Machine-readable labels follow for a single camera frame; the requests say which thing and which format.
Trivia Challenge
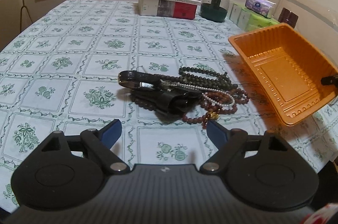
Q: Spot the green tissue pack bundle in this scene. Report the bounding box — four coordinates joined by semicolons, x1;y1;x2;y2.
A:
227;1;279;32

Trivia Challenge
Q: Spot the plastic wrapped headboard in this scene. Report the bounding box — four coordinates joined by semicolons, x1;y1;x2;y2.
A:
274;0;338;63

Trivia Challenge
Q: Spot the black bangle bracelet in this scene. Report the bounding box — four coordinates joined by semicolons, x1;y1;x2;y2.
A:
117;69;162;89

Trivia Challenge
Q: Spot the black hair clip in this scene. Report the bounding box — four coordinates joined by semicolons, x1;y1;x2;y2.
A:
131;88;202;117

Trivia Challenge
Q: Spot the purple tissue pack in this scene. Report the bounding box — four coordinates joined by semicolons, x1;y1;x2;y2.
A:
245;0;276;18

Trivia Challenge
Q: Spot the green floral tablecloth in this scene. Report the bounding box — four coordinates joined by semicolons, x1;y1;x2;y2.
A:
1;0;337;212

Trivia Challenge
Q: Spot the white pearl necklace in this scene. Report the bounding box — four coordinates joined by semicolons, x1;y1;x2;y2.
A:
160;80;236;107

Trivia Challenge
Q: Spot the white and red box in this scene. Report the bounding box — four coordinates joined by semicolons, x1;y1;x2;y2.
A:
138;0;201;20

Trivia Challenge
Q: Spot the orange plastic tray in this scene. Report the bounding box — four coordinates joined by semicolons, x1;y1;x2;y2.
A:
229;23;337;126

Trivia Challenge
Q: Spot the dark brown round canister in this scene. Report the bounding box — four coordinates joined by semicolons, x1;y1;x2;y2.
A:
278;7;298;28

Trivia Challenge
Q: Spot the green glass humidifier jar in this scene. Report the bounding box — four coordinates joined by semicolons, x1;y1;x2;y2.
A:
200;0;230;23

